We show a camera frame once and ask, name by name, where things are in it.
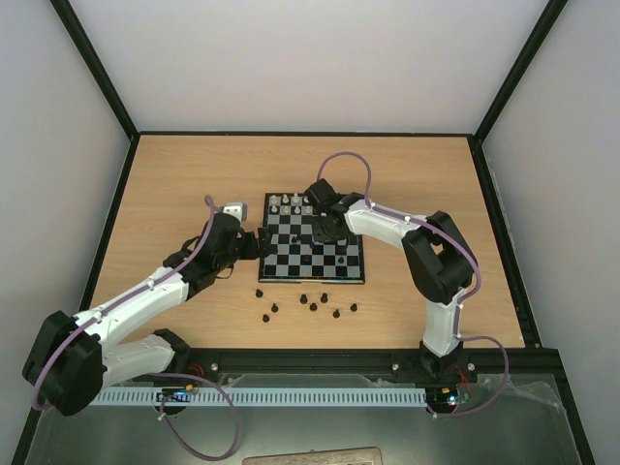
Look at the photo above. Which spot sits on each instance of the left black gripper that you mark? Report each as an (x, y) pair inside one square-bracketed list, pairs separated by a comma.
[(264, 244)]

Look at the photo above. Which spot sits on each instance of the right controller circuit board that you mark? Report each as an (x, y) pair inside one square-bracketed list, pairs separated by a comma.
[(450, 396)]

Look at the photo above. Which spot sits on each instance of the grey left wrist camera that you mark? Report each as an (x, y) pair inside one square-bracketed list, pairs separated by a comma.
[(237, 209)]

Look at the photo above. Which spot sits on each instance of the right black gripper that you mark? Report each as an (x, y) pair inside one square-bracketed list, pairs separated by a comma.
[(336, 243)]

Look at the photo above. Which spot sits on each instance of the black aluminium mounting rail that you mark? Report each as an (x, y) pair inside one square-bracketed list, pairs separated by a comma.
[(399, 366)]

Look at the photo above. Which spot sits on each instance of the left controller circuit board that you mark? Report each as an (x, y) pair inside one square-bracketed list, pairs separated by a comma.
[(177, 394)]

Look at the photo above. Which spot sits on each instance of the black white chess board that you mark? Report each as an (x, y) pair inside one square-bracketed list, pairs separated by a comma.
[(284, 264)]

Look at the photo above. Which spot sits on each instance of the black cage frame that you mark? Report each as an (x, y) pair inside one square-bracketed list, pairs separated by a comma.
[(534, 357)]

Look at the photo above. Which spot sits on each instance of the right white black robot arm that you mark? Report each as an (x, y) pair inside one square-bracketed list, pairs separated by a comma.
[(440, 261)]

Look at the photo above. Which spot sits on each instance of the controller circuit board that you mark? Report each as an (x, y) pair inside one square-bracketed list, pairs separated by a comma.
[(177, 394), (450, 396)]

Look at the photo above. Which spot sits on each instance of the light blue slotted cable duct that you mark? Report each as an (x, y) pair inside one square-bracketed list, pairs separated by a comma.
[(408, 397)]

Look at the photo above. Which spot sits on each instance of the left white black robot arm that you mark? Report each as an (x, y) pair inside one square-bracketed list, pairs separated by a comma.
[(73, 358)]

